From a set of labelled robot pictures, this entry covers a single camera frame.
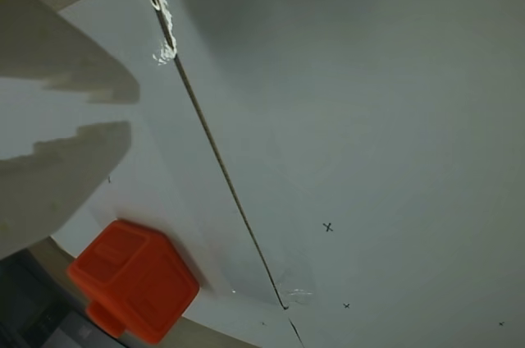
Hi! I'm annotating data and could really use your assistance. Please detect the orange cube block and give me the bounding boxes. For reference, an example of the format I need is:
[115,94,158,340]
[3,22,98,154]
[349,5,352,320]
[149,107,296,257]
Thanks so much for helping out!
[67,218,201,346]

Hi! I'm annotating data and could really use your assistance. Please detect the clear tape piece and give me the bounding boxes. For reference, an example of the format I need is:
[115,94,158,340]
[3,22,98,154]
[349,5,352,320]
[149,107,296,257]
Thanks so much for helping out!
[273,285,317,309]
[138,0,180,66]

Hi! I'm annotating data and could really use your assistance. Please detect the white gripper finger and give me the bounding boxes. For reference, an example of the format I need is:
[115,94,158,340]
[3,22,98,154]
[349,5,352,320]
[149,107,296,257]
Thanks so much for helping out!
[0,120,133,259]
[0,0,141,105]

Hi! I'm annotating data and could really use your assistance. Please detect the white paper sheet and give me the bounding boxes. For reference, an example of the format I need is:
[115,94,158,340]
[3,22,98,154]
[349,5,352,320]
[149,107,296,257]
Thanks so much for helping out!
[148,0,525,348]
[0,0,307,348]

